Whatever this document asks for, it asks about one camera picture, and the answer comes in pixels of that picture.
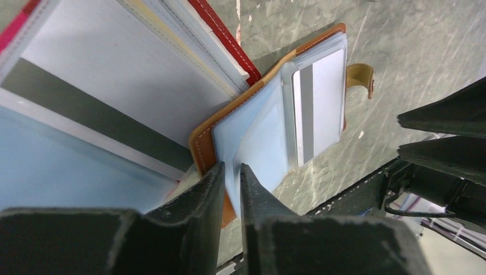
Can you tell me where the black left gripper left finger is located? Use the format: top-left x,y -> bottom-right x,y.
1,163 -> 225,274

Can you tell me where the silver grey credit card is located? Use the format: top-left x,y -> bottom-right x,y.
292,48 -> 346,167

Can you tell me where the brown leather card holder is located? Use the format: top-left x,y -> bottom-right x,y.
189,23 -> 374,227

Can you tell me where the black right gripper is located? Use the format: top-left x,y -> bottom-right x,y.
381,77 -> 485,230

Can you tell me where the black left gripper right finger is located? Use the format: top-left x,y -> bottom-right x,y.
240,164 -> 432,274

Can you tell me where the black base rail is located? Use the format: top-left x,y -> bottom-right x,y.
306,157 -> 405,217

